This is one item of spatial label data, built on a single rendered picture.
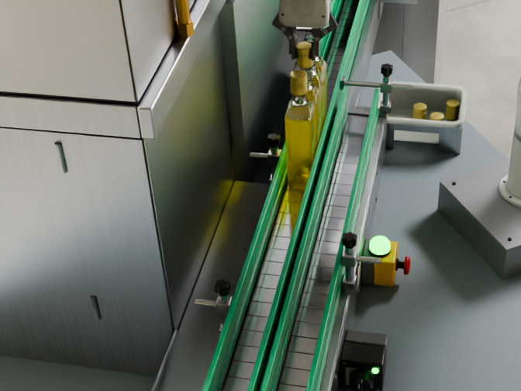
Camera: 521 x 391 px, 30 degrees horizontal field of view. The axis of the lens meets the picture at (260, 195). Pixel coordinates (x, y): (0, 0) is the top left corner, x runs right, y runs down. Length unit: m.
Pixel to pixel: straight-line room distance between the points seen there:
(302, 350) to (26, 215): 0.55
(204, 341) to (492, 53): 2.77
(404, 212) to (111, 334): 0.77
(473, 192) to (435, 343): 0.39
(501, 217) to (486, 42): 2.32
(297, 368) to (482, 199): 0.66
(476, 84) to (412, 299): 2.15
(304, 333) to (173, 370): 0.25
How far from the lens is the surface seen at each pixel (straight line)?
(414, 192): 2.33
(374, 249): 2.04
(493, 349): 1.99
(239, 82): 2.02
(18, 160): 1.67
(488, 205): 2.18
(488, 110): 3.97
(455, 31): 4.48
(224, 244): 2.01
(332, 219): 2.05
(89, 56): 1.49
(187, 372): 1.78
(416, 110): 2.50
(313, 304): 1.87
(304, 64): 2.02
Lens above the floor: 2.22
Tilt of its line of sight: 39 degrees down
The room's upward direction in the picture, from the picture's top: 4 degrees counter-clockwise
